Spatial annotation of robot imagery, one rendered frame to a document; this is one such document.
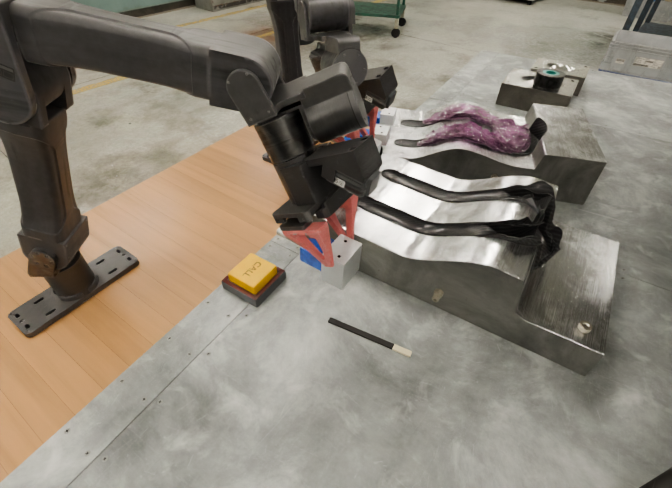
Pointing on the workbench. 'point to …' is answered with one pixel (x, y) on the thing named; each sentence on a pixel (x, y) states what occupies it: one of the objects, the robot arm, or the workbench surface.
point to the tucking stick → (370, 337)
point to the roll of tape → (549, 78)
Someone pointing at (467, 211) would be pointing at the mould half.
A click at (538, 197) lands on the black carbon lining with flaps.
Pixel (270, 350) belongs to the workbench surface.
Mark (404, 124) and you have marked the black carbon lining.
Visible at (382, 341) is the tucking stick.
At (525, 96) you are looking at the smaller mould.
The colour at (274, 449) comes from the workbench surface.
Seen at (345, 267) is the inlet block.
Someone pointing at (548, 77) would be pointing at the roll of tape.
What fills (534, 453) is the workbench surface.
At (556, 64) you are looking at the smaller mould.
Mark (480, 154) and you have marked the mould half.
